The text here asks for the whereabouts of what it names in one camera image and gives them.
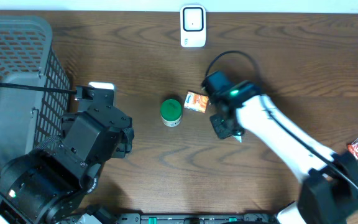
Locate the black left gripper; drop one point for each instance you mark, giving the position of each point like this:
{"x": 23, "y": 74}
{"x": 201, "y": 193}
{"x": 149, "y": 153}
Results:
{"x": 122, "y": 142}

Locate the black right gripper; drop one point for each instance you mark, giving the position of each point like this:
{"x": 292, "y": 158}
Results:
{"x": 220, "y": 130}

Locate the orange white tissue pack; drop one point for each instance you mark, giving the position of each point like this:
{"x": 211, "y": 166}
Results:
{"x": 196, "y": 102}

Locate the green lid jar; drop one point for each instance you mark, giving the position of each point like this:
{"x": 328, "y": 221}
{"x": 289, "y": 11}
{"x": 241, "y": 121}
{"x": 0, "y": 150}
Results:
{"x": 171, "y": 112}

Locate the mint green wipes packet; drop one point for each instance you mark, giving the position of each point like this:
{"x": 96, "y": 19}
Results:
{"x": 238, "y": 137}

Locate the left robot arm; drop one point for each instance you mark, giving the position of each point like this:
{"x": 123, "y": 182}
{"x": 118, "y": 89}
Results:
{"x": 48, "y": 184}

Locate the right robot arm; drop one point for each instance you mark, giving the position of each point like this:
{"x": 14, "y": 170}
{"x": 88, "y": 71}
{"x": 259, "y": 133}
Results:
{"x": 329, "y": 181}

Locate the grey plastic mesh basket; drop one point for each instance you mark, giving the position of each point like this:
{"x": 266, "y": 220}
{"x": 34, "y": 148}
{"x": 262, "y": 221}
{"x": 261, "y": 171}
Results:
{"x": 28, "y": 63}

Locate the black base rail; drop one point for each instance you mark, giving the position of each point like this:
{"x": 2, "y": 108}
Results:
{"x": 135, "y": 218}

